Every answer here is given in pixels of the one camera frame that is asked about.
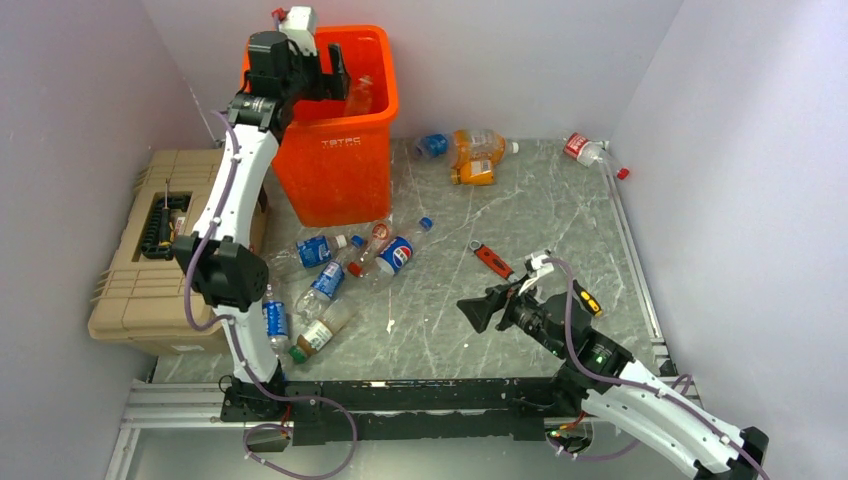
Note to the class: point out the orange tea bottle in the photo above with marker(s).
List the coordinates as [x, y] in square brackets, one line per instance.
[360, 97]

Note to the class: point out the pepsi bottle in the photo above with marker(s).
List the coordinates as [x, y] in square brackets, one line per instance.
[403, 246]

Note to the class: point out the yellow black screwdriver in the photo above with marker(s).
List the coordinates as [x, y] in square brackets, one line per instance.
[587, 300]

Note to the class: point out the black base frame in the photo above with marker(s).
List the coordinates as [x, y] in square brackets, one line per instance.
[319, 412]

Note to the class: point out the tan tool case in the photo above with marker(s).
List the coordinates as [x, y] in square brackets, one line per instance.
[138, 301]

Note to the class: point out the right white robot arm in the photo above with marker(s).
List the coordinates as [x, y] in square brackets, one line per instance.
[603, 379]

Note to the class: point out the adjustable wrench red handle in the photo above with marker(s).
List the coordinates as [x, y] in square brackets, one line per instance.
[494, 262]

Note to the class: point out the blue crushed bottle far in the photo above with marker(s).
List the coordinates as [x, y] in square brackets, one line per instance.
[431, 146]

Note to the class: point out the large orange juice bottle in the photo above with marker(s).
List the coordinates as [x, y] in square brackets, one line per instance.
[479, 144]

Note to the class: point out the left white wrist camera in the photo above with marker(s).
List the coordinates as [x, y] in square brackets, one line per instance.
[299, 24]

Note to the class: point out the blue label water bottle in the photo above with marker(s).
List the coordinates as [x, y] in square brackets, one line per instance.
[277, 322]
[324, 288]

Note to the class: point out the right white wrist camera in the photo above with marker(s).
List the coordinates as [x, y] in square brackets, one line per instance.
[537, 265]

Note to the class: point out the red cap clear bottle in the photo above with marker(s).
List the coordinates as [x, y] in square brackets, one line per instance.
[377, 237]

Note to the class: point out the blue label bottle white cap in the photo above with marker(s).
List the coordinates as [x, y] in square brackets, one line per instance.
[304, 257]

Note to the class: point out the orange plastic bin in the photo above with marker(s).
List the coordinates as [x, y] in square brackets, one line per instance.
[334, 168]

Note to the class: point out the blue label water bottle middle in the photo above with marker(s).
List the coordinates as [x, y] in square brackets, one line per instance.
[324, 288]

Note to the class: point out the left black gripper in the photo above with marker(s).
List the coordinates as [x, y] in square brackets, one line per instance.
[329, 86]

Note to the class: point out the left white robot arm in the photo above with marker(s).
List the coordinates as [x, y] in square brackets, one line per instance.
[225, 281]

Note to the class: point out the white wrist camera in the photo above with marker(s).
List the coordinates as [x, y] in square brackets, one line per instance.
[299, 24]
[537, 265]

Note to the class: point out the small orange bottle far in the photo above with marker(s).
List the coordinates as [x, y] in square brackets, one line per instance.
[475, 173]

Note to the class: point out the red label bottle corner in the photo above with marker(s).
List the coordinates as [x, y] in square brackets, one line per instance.
[593, 154]

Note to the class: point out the brown tea bottle green cap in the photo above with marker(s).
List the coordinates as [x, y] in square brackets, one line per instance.
[320, 331]

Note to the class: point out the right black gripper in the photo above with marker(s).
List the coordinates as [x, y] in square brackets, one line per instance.
[479, 310]

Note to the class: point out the blue label water bottle left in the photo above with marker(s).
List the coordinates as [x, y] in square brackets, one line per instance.
[277, 322]

